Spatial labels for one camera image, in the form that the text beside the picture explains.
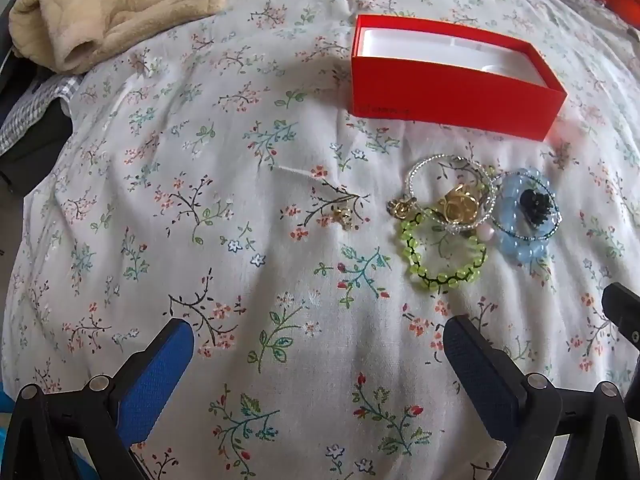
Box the silver bead bracelet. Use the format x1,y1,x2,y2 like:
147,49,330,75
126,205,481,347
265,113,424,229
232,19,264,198
405,155,496,233

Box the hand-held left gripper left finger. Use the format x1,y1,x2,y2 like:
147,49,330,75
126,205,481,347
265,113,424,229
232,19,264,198
0,317,195,480

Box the floral bedsheet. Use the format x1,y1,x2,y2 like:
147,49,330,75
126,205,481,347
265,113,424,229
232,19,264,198
0,0,640,480

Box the gold flower brooch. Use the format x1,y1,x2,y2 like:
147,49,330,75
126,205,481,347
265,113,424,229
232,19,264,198
435,185,488,228

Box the gold charm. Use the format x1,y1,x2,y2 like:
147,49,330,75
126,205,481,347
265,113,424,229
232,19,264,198
387,195,418,221

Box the small gold earring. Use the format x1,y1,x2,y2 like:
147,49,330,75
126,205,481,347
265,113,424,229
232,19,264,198
332,207,358,231

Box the red cardboard box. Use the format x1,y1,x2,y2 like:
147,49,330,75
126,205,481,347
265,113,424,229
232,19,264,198
350,14,568,142

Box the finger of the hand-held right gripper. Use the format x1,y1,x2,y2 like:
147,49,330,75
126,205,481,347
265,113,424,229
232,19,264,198
601,282,640,361

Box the black beaded charm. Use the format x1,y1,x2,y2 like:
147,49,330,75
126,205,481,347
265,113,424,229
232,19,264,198
515,187,553,223

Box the grey checkered cloth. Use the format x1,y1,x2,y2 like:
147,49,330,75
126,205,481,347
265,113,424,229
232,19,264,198
0,72,83,156

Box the blue bead bracelet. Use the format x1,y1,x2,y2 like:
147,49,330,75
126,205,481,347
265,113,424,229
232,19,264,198
492,167,563,263

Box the beige fleece blanket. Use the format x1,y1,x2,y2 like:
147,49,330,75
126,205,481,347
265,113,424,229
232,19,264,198
9,0,258,73

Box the dark cloth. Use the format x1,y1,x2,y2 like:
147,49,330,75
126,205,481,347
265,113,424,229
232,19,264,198
0,0,76,196

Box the green bead bracelet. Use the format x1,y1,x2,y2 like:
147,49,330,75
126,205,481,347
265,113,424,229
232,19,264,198
397,210,488,293

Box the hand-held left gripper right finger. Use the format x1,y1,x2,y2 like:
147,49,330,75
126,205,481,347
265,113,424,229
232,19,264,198
442,315,640,480

